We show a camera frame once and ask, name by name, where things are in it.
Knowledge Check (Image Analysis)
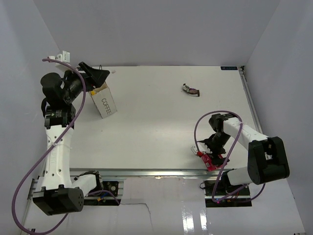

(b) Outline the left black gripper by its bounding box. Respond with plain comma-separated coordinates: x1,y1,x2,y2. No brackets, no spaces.
63,62,109,103

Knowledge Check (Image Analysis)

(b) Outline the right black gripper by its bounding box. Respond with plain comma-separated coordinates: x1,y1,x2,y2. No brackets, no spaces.
202,132,231,168

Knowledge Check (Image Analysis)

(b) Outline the red candy packet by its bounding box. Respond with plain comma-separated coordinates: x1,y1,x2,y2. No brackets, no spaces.
201,153,225,171

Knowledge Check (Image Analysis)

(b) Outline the white coffee paper bag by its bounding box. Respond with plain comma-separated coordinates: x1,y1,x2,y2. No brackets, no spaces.
89,82,117,119

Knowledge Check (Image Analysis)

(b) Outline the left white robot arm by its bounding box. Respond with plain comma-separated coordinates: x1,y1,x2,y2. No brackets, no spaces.
33,62,110,216

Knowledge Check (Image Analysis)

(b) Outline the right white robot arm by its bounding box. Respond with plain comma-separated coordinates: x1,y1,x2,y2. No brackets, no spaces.
195,113,290,195

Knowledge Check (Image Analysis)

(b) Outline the brown torn snack wrapper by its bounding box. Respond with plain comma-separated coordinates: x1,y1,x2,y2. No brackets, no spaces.
182,83,200,97

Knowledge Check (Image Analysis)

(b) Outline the blue label right corner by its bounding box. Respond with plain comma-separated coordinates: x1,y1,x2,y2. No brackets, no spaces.
221,66,238,71

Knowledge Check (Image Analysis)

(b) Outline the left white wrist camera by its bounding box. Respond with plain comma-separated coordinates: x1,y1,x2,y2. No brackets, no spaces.
48,50,70,64

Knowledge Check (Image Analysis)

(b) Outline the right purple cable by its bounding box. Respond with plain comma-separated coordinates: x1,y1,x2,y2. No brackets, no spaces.
193,110,267,204

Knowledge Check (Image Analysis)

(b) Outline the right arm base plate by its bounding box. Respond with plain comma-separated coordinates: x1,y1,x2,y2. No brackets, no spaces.
199,180,253,208

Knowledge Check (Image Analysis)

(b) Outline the aluminium table frame rail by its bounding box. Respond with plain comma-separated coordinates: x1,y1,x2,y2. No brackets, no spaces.
43,168,255,178

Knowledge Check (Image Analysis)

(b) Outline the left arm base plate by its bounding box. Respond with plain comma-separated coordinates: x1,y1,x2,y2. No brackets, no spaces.
84,181,121,206

